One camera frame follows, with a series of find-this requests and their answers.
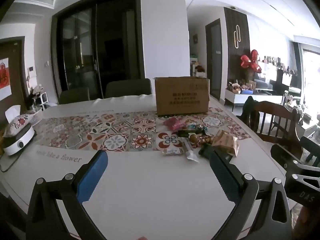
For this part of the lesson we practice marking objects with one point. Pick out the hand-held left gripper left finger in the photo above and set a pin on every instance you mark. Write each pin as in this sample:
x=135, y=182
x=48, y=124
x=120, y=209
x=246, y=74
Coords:
x=92, y=177

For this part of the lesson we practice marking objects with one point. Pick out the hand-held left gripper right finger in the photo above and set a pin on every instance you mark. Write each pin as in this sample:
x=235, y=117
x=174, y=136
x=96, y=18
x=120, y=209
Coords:
x=225, y=177

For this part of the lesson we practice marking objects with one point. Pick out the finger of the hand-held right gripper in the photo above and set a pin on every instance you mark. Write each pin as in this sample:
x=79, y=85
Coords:
x=285, y=155
x=311, y=150

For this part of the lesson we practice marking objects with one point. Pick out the green snack packet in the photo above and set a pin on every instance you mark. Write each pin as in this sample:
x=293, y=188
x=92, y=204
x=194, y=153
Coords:
x=205, y=152

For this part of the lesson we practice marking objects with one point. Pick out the brown snack packet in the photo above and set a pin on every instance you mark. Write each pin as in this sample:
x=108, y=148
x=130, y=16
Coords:
x=225, y=142

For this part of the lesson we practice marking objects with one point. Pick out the red gold candy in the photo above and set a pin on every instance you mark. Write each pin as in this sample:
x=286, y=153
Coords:
x=203, y=140

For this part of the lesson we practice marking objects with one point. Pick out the brown cardboard box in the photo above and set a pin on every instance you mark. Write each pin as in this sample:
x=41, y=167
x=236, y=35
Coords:
x=181, y=96

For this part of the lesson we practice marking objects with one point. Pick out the wooden chair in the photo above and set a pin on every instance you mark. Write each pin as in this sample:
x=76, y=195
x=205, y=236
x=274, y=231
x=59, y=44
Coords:
x=277, y=125

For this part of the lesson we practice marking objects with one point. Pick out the patterned table mat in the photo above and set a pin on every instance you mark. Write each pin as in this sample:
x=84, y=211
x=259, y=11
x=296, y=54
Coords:
x=120, y=130

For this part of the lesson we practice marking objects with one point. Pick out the dark jacket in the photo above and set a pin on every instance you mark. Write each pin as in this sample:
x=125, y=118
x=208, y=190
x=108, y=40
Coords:
x=250, y=112

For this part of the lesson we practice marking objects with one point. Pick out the dark chocolate bar packet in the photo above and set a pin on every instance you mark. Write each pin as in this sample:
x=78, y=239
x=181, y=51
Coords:
x=191, y=131

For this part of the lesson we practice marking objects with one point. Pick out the blue wrapped candy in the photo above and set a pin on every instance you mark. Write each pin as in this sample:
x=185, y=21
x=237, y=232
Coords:
x=194, y=127

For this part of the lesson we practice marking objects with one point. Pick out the white sideboard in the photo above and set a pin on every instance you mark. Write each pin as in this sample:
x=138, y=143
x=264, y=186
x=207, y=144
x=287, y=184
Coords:
x=247, y=96

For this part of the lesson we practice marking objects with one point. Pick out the pink snack packet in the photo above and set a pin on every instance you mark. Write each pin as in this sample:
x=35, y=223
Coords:
x=173, y=124

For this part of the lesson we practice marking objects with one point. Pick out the white round electric cooker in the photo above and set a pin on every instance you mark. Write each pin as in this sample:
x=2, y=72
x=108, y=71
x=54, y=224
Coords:
x=18, y=145

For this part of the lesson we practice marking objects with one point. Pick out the green upholstered chair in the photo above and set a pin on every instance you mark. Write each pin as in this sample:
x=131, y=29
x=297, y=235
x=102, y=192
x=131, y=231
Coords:
x=75, y=96
x=128, y=87

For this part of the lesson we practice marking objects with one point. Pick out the white plastic basket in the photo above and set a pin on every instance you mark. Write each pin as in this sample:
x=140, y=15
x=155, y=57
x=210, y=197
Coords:
x=35, y=116

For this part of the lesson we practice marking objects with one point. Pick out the floral tissue box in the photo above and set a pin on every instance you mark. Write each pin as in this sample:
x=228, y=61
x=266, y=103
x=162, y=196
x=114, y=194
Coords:
x=18, y=123

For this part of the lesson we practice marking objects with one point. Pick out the white low shelf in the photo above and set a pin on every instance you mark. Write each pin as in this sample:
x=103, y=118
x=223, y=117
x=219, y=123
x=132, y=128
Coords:
x=41, y=101

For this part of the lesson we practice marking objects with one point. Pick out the red flower bouquet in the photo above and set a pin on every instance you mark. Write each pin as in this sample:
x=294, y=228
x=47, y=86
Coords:
x=250, y=61

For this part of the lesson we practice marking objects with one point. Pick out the dark hallway door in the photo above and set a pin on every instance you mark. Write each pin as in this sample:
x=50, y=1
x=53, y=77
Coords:
x=213, y=60

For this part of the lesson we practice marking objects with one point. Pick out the brown entrance door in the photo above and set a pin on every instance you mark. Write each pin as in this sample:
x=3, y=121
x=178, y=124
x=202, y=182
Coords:
x=16, y=80

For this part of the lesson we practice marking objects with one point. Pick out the red and white door poster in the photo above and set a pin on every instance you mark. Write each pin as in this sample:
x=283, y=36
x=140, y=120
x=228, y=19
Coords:
x=3, y=76

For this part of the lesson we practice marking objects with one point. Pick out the dark sliding glass door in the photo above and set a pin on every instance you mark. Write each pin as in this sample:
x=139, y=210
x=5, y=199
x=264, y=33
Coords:
x=100, y=42

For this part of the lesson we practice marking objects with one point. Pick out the white loop wall lamp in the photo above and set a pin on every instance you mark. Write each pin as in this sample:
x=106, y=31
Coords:
x=238, y=36

